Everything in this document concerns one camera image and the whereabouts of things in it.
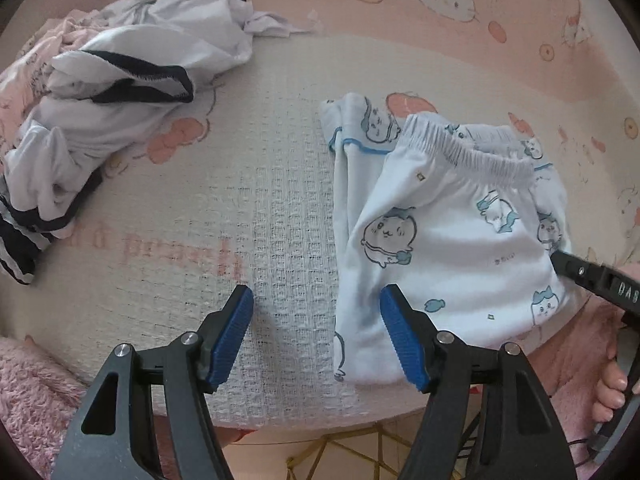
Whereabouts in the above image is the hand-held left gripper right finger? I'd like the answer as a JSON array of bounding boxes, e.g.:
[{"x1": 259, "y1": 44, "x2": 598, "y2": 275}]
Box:
[{"x1": 379, "y1": 284, "x2": 576, "y2": 480}]

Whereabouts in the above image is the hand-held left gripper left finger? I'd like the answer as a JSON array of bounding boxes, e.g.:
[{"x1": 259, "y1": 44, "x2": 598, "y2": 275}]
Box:
[{"x1": 52, "y1": 285, "x2": 255, "y2": 480}]

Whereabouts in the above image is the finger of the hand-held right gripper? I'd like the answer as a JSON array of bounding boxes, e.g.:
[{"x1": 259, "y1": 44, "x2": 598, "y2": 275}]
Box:
[{"x1": 549, "y1": 249, "x2": 603, "y2": 293}]

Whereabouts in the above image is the white blue-piped pajama top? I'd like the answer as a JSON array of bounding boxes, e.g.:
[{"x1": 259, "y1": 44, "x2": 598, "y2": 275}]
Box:
[{"x1": 320, "y1": 91, "x2": 571, "y2": 388}]

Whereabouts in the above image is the person's right hand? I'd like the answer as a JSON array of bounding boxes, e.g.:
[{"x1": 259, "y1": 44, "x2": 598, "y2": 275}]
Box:
[{"x1": 595, "y1": 345, "x2": 632, "y2": 413}]

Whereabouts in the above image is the small red object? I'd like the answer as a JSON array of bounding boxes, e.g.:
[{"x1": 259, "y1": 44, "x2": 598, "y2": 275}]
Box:
[{"x1": 220, "y1": 427, "x2": 266, "y2": 446}]

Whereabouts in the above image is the pink cat print sofa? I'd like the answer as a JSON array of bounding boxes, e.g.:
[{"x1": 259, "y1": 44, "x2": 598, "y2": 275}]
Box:
[{"x1": 0, "y1": 0, "x2": 640, "y2": 433}]

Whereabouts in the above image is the white garment with navy trim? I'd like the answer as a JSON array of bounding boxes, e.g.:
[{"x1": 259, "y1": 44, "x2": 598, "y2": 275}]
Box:
[{"x1": 0, "y1": 0, "x2": 313, "y2": 286}]

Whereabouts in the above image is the pink print pajama garment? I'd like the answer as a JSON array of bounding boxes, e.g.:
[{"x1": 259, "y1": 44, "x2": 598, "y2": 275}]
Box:
[{"x1": 0, "y1": 15, "x2": 101, "y2": 161}]

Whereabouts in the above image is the gold wire basket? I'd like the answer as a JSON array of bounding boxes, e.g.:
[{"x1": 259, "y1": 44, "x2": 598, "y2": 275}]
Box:
[{"x1": 285, "y1": 427, "x2": 481, "y2": 480}]

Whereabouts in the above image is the black cable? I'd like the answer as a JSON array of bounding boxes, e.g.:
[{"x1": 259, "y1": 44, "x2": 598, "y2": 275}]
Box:
[{"x1": 567, "y1": 437, "x2": 596, "y2": 468}]

